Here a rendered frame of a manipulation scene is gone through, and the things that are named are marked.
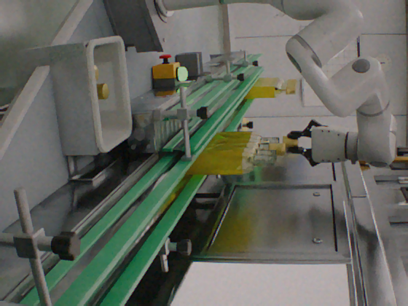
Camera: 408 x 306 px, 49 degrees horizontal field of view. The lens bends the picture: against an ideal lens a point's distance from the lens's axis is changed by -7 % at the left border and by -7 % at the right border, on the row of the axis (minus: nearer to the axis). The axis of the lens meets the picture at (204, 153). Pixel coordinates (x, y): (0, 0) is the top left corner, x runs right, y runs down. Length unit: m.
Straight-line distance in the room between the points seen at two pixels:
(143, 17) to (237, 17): 5.89
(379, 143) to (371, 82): 0.19
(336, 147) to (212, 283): 0.56
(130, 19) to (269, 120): 6.07
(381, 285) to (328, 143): 0.51
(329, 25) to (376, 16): 6.11
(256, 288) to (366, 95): 0.44
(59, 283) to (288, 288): 0.43
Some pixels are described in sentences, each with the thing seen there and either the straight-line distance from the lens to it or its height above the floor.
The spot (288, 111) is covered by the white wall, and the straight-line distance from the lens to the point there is 7.14.
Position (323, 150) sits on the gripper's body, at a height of 1.26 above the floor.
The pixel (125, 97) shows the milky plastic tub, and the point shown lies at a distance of 1.06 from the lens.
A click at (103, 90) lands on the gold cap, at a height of 0.81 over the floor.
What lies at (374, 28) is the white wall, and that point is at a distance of 7.06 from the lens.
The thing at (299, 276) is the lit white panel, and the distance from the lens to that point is 0.92.
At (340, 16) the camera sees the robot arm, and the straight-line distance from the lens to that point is 0.96.
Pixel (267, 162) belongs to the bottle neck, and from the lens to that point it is 1.17.
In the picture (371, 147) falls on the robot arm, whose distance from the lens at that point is 1.12.
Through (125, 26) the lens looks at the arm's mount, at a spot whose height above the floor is 0.79.
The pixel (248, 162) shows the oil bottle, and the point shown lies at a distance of 1.17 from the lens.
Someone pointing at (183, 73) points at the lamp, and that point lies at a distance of 1.48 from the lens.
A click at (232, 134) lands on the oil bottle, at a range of 1.35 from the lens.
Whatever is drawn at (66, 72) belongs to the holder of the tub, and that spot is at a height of 0.78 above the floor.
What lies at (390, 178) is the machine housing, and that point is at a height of 1.49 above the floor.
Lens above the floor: 1.24
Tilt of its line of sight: 13 degrees down
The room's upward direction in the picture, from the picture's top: 89 degrees clockwise
